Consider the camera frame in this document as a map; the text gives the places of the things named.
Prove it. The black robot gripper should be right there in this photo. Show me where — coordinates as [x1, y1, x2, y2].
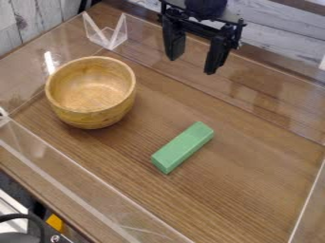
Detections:
[160, 0, 247, 75]

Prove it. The green rectangular block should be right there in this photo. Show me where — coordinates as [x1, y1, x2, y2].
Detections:
[152, 121, 214, 175]

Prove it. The light wooden bowl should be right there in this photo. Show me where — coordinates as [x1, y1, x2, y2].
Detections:
[45, 56, 137, 129]

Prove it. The yellow and black device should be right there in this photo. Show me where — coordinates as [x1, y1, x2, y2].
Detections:
[46, 214, 89, 243]

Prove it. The clear acrylic corner bracket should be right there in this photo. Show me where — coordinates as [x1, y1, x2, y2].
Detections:
[82, 12, 129, 50]

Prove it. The clear acrylic tray wall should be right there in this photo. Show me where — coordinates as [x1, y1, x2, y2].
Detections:
[0, 108, 194, 243]

